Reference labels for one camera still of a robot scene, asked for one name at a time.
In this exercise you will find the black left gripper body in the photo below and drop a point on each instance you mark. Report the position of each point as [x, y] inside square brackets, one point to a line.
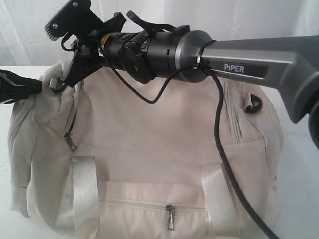
[7, 84]

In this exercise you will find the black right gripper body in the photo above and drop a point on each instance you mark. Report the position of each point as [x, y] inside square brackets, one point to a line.
[91, 45]

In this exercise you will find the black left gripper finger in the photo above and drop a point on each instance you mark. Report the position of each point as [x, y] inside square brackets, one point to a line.
[23, 86]

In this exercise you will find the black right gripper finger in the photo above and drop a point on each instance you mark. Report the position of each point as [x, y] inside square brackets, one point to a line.
[81, 67]

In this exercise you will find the beige duffel bag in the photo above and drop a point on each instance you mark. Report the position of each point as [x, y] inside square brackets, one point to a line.
[97, 162]

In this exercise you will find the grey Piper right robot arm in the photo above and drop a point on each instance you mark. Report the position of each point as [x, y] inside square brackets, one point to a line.
[148, 50]

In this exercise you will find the white backdrop curtain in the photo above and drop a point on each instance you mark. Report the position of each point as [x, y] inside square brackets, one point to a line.
[23, 40]

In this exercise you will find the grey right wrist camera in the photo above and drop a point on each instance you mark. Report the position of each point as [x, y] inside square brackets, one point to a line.
[76, 18]

